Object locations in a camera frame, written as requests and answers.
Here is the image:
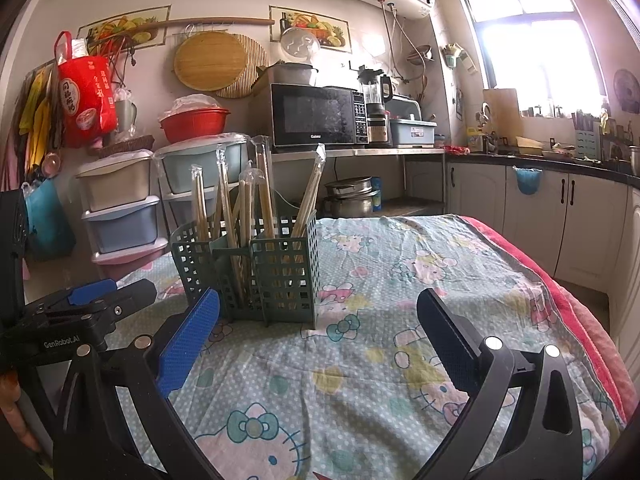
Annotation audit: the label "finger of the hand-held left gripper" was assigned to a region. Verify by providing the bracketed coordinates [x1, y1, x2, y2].
[20, 277, 119, 318]
[47, 279, 158, 352]

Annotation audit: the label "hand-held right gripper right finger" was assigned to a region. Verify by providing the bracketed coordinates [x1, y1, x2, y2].
[416, 287, 586, 480]

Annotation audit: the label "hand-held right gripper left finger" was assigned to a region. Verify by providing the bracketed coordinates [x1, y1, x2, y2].
[52, 287, 223, 480]

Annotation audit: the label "green plastic utensil holder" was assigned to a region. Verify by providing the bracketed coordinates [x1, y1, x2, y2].
[171, 215, 321, 329]

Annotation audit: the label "bunch of chopsticks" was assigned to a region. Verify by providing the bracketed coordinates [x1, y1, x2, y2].
[191, 135, 327, 306]

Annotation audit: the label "person's left hand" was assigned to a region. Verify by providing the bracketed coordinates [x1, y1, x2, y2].
[0, 374, 40, 455]

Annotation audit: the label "cartoon printed tablecloth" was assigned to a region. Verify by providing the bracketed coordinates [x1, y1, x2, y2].
[107, 214, 626, 480]

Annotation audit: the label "pastel plastic drawer tower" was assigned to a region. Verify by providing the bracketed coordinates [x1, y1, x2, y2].
[75, 149, 168, 266]
[152, 132, 251, 226]

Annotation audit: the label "blue bag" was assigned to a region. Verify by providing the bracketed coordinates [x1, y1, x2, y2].
[22, 177, 76, 261]

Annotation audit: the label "wicker tray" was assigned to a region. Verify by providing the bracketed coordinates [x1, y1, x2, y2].
[87, 134, 155, 158]

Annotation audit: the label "white kitchen cabinets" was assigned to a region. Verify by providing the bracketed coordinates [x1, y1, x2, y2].
[445, 160, 640, 361]

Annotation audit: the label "red plastic basin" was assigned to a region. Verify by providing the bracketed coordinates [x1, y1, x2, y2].
[159, 107, 232, 143]

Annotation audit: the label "stacked steel pots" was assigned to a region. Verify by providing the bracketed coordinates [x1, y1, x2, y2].
[324, 176, 381, 218]

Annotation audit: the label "blue hanging pouch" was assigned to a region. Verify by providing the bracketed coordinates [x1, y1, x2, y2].
[514, 166, 543, 195]

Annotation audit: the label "yellow hanging clothes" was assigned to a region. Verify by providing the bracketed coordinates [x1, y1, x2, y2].
[17, 67, 66, 171]

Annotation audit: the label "red shopping bag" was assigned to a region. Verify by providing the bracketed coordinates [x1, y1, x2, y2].
[54, 31, 120, 148]

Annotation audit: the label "white lids stack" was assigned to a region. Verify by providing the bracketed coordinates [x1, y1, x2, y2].
[172, 94, 218, 111]

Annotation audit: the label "steel shelf table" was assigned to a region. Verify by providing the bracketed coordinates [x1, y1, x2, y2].
[270, 146, 447, 218]

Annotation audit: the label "black countertop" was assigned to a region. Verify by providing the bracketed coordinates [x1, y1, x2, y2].
[445, 152, 640, 196]

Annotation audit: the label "grey dish drainer box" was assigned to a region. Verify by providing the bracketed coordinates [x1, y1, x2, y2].
[387, 95, 438, 148]

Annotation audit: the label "wooden cutting board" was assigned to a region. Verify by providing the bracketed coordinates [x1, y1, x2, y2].
[482, 88, 521, 153]

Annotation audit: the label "round bamboo board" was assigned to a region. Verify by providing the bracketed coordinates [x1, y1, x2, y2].
[173, 32, 248, 92]

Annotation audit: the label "teal knife block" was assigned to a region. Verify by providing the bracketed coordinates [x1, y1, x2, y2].
[572, 112, 601, 160]

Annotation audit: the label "blender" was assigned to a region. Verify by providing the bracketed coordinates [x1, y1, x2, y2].
[357, 66, 393, 147]

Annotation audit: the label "black microwave oven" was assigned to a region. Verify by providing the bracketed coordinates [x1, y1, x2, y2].
[270, 82, 368, 151]

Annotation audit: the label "round bamboo mat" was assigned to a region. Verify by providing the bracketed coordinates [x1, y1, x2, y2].
[215, 34, 269, 99]

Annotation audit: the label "grey pot with lid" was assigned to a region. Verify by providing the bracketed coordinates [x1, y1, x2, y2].
[272, 61, 319, 86]

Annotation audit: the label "long wooden rolling pin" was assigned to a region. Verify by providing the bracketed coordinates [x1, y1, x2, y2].
[120, 16, 276, 34]

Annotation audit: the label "hanging metal strainer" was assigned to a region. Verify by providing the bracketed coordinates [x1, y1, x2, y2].
[406, 45, 433, 68]

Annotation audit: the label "clear plastic dome lid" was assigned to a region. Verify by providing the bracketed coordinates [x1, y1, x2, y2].
[280, 27, 321, 64]

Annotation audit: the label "window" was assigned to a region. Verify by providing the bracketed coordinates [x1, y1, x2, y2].
[452, 0, 608, 111]

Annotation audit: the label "fruit wall picture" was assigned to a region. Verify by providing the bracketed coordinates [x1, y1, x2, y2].
[269, 5, 351, 54]
[77, 5, 172, 52]

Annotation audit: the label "green wall holder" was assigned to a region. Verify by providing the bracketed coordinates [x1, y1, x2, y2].
[442, 42, 476, 73]

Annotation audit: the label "water heater hoses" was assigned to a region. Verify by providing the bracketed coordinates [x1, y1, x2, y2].
[380, 2, 426, 86]

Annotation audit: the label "round wall fan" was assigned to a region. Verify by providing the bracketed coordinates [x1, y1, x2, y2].
[614, 69, 640, 113]

